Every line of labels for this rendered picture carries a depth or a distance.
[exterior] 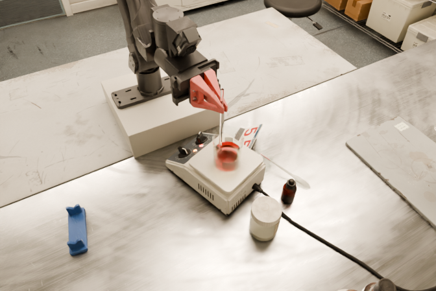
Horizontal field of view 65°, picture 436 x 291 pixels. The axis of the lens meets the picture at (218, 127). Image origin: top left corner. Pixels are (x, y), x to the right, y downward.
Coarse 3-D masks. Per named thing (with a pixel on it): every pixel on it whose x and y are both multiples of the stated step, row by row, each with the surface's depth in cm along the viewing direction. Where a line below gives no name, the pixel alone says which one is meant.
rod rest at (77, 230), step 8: (72, 208) 71; (80, 208) 72; (72, 216) 72; (80, 216) 72; (72, 224) 70; (80, 224) 70; (72, 232) 69; (80, 232) 69; (72, 240) 68; (80, 240) 65; (72, 248) 66; (80, 248) 67
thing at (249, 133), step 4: (248, 128) 89; (252, 128) 88; (256, 128) 86; (248, 132) 87; (252, 132) 86; (248, 136) 86; (252, 136) 84; (244, 140) 86; (248, 140) 84; (244, 144) 84; (248, 144) 83
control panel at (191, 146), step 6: (210, 138) 81; (192, 144) 82; (204, 144) 79; (192, 150) 79; (198, 150) 78; (174, 156) 80; (186, 156) 77; (192, 156) 76; (180, 162) 76; (186, 162) 75
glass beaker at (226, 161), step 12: (216, 132) 68; (228, 132) 69; (240, 132) 67; (216, 144) 70; (240, 144) 69; (216, 156) 67; (228, 156) 66; (240, 156) 68; (216, 168) 70; (228, 168) 68
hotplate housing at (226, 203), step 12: (168, 168) 81; (180, 168) 75; (192, 168) 73; (264, 168) 74; (192, 180) 74; (204, 180) 71; (252, 180) 72; (204, 192) 73; (216, 192) 69; (240, 192) 70; (216, 204) 72; (228, 204) 69
